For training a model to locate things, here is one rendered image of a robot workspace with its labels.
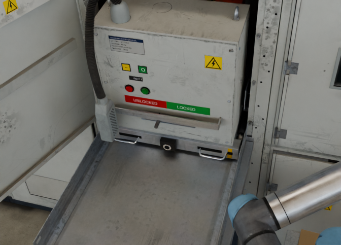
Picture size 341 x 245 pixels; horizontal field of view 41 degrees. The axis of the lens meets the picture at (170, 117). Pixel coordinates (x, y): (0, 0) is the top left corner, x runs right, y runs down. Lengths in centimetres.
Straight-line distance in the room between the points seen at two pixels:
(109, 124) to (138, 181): 24
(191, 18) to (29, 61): 56
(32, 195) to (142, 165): 105
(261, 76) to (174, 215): 57
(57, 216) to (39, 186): 95
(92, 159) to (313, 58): 89
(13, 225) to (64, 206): 112
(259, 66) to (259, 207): 72
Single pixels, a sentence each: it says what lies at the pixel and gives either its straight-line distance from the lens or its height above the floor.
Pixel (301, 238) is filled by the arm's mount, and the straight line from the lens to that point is 157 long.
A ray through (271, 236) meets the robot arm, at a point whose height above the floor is 130.
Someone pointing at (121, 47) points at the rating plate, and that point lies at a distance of 153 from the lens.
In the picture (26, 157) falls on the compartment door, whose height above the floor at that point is 90.
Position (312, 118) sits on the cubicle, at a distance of 170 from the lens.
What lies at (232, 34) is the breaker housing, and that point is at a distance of 143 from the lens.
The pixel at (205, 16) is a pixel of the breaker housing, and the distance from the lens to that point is 151.
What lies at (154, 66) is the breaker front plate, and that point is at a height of 123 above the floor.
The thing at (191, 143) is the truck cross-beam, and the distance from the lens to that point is 173.
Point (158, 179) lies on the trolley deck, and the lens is 170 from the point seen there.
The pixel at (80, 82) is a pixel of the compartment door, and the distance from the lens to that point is 183.
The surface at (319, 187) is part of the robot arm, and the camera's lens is 100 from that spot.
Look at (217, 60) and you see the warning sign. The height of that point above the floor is 129.
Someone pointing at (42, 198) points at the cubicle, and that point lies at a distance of 264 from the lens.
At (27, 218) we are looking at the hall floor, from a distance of 277.
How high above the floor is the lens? 210
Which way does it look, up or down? 41 degrees down
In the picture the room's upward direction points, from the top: 3 degrees counter-clockwise
